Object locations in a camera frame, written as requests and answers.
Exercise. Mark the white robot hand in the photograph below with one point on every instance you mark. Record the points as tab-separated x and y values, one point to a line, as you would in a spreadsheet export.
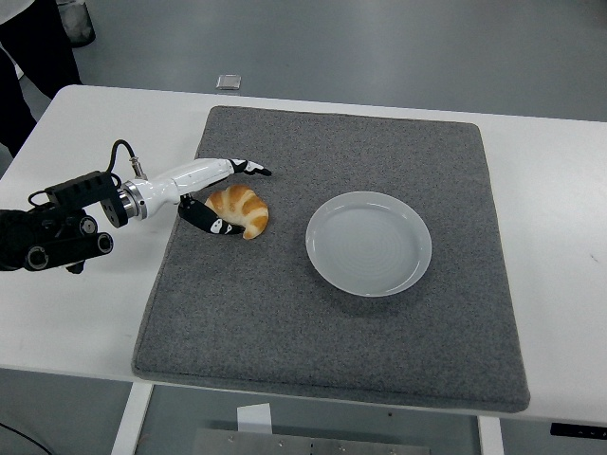
189	175

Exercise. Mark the golden croissant bread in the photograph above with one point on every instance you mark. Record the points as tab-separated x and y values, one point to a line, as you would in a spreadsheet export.
246	208

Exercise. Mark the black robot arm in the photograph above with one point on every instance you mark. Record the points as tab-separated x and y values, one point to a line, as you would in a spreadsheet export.
47	232

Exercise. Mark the light grey round plate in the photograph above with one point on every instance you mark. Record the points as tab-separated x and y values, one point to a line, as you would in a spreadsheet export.
370	246

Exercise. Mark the small silver floor box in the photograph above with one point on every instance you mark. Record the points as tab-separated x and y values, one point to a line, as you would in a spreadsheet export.
229	82

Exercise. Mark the dark mesh waste bin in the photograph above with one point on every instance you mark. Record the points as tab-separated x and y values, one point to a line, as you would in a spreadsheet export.
78	21

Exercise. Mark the person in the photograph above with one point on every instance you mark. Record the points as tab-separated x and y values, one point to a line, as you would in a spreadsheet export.
42	52

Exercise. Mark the grey felt mat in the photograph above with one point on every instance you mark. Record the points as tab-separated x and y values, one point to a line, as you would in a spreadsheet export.
332	332

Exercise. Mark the white table leg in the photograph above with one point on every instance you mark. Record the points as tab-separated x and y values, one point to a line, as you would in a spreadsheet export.
128	422
490	438

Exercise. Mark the black table control panel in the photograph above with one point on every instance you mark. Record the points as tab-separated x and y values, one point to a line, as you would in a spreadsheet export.
578	429

